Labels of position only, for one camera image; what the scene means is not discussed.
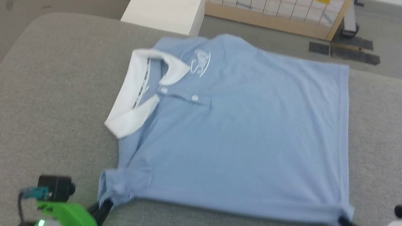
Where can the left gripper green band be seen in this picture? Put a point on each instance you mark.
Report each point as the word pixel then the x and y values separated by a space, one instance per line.
pixel 69 221

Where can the light blue polo shirt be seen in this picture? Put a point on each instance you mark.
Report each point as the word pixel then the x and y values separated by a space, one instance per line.
pixel 241 135

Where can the grey fabric sofa seat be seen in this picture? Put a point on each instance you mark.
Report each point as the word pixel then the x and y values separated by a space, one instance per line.
pixel 27 103

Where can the large black floor tape patch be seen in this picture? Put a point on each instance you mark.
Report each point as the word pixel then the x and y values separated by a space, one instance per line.
pixel 355 55

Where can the small black floor tape patch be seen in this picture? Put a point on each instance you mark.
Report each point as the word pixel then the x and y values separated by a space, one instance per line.
pixel 319 48

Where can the grey metal partition foot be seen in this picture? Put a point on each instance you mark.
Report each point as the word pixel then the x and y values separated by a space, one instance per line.
pixel 350 21

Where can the white rectangular box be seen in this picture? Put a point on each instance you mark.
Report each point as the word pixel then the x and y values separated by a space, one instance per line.
pixel 165 4

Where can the left black wrist camera box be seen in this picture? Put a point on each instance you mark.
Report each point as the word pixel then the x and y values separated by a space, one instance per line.
pixel 54 187

